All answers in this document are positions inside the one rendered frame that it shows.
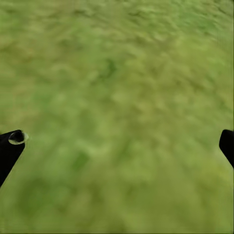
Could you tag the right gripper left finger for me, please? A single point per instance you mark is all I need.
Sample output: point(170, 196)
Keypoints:
point(11, 147)

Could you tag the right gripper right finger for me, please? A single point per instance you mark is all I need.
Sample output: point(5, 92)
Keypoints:
point(226, 144)

